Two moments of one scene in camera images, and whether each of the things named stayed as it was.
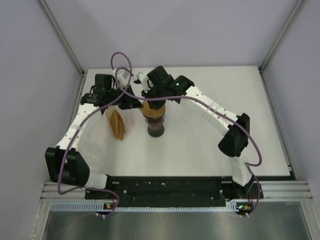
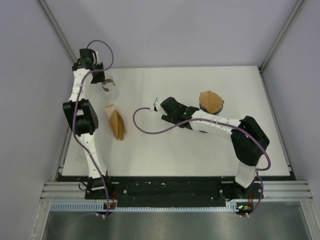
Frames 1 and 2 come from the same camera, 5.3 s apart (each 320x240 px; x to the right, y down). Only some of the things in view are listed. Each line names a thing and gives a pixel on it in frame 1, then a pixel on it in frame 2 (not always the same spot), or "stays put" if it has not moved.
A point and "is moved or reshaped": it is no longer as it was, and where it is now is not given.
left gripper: x=130 y=102 → x=100 y=78
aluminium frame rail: x=271 y=191 stays put
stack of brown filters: x=118 y=125 stays put
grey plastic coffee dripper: x=156 y=121 is moved or reshaped
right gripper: x=155 y=106 → x=167 y=118
